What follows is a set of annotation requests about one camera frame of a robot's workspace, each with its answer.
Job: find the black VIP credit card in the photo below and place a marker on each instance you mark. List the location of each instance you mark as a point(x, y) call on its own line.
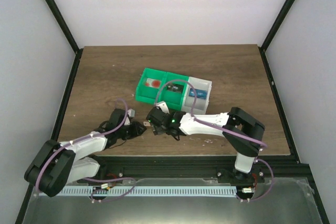
point(174, 87)

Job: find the beige leather card holder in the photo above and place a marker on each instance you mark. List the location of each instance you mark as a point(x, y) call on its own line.
point(146, 124)

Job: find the white red credit card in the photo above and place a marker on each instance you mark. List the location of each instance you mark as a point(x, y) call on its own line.
point(152, 83)

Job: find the white plastic bin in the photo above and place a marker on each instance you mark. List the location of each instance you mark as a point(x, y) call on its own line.
point(203, 89)

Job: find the blue VIP credit card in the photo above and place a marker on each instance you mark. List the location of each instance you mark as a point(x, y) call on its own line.
point(200, 94)

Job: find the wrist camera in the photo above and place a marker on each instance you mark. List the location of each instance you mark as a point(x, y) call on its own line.
point(163, 106)
point(131, 113)

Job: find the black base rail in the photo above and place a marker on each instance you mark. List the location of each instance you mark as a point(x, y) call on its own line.
point(191, 166)

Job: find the middle green plastic bin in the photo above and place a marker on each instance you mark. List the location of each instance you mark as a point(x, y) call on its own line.
point(173, 100)

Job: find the green plastic bin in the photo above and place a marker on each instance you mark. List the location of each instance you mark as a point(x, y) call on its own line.
point(147, 94)
point(173, 100)

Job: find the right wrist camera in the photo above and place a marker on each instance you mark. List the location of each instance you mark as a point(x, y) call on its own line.
point(163, 106)

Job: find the black left frame post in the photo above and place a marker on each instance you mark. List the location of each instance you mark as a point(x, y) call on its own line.
point(62, 24)

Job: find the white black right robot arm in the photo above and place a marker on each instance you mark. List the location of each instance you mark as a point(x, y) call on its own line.
point(243, 132)

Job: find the left green plastic bin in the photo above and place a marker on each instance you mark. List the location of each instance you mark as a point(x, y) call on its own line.
point(147, 94)

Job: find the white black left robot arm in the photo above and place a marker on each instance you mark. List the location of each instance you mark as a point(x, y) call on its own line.
point(58, 164)

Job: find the light blue slotted cable duct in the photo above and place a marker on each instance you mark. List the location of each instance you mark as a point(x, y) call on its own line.
point(169, 191)

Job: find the black frame post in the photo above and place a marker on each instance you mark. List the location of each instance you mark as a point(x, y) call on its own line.
point(62, 24)
point(287, 5)

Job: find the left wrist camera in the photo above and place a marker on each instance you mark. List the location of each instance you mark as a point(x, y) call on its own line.
point(131, 113)

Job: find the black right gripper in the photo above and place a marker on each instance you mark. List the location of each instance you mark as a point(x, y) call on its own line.
point(156, 131)

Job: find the black right frame post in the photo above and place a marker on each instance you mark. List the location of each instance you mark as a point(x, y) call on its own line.
point(287, 5)

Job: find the metal sheet front plate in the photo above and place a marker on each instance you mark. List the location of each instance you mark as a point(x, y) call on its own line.
point(283, 200)

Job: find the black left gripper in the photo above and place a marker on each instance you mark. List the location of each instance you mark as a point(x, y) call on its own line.
point(137, 131)

